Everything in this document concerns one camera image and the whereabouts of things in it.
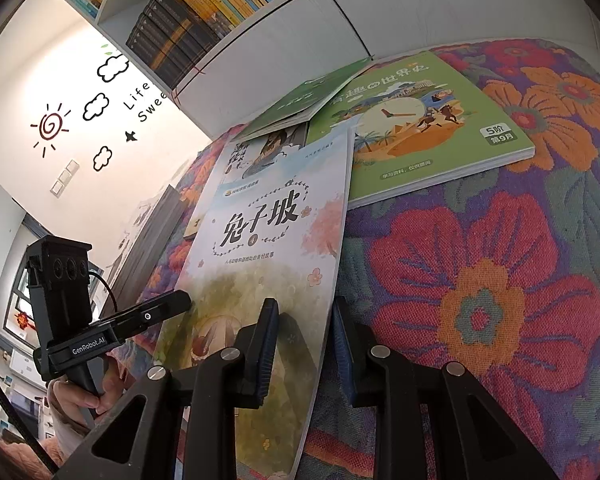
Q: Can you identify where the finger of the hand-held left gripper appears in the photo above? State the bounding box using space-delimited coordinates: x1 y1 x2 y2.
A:
100 290 193 341

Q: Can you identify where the light green book clock picture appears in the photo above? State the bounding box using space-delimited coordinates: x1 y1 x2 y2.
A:
306 50 537 211

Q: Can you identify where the dark monitor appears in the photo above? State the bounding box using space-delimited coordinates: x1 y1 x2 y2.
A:
9 389 42 423

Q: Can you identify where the floral blanket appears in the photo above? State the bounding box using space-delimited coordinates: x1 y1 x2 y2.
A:
130 37 600 480

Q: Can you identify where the row of dark books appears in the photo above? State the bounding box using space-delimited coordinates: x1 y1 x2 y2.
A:
125 0 231 90

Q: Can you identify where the pastel book with blossom tree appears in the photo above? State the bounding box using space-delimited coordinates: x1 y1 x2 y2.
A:
154 132 355 479

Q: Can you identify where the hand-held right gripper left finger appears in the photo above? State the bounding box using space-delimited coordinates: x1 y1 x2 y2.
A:
65 298 280 480

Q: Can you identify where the white bookshelf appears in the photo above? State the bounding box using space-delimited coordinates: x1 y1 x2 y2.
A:
55 0 600 141

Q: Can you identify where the red sun wall sticker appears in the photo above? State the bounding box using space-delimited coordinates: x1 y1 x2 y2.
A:
30 104 71 158

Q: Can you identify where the person's left forearm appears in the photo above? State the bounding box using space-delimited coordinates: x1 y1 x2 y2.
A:
47 407 91 466

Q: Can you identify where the white book with robed figure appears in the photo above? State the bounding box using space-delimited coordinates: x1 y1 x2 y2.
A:
182 126 312 238

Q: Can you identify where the green book with cricket picture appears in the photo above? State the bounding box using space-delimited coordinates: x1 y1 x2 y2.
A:
229 57 377 142

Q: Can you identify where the black cable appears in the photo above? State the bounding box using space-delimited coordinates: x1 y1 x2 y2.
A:
87 271 118 317
0 355 56 473

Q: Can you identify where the black lettering wall sticker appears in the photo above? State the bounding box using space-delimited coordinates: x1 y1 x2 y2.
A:
122 80 168 123

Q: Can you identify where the person's left hand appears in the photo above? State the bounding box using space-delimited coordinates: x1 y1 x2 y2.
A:
47 355 131 428

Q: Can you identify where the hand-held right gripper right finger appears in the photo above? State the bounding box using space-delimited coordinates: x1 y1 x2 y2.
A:
332 297 561 480

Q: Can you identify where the window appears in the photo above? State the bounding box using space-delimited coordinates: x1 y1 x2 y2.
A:
0 280 43 346

